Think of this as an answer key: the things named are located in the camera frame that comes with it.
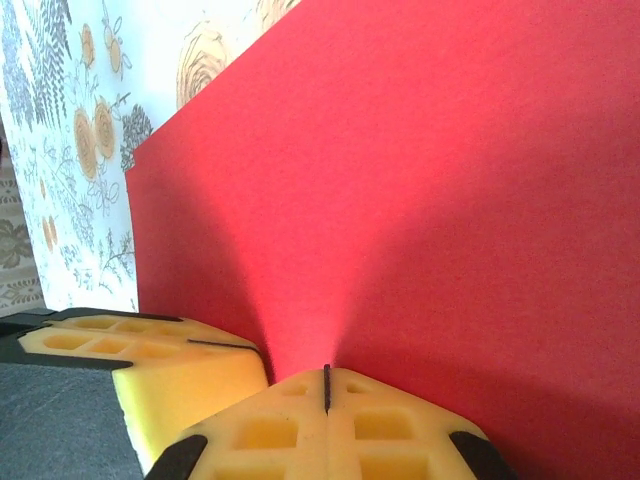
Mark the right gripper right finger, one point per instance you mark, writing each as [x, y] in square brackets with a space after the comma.
[390, 440]

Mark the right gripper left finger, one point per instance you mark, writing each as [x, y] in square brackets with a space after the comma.
[270, 440]

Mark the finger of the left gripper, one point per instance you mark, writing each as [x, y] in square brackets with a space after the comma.
[190, 385]
[150, 322]

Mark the red square paper sheet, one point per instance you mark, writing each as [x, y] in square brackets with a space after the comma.
[400, 175]

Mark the floral patterned table cover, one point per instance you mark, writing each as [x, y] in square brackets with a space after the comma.
[50, 150]

